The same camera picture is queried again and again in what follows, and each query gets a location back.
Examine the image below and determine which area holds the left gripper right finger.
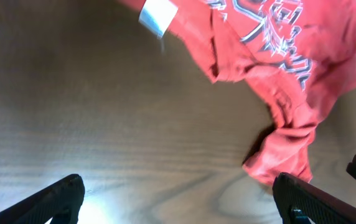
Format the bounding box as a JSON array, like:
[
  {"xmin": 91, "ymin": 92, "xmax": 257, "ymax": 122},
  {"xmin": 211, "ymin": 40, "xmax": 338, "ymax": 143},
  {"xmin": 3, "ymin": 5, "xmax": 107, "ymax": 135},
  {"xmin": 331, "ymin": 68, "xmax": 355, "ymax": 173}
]
[{"xmin": 273, "ymin": 172, "xmax": 356, "ymax": 224}]

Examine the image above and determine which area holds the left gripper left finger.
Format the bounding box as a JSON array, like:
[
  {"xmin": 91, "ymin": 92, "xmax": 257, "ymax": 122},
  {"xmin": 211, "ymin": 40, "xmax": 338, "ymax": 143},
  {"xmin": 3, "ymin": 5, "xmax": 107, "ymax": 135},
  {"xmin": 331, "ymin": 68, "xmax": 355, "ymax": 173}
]
[{"xmin": 0, "ymin": 174, "xmax": 85, "ymax": 224}]

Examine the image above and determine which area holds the red soccer t-shirt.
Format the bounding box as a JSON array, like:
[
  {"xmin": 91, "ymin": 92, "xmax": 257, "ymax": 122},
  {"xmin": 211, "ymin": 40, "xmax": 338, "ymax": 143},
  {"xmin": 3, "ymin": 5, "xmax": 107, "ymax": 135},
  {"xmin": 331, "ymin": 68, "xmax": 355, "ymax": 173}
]
[{"xmin": 125, "ymin": 0, "xmax": 356, "ymax": 185}]

